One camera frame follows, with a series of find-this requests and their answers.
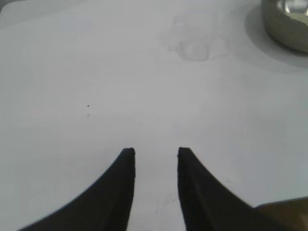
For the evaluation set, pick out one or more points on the stainless steel bowl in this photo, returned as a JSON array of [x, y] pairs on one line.
[[286, 31]]

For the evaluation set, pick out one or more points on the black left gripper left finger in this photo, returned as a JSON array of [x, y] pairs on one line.
[[103, 204]]

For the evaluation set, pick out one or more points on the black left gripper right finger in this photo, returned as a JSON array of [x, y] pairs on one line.
[[207, 204]]

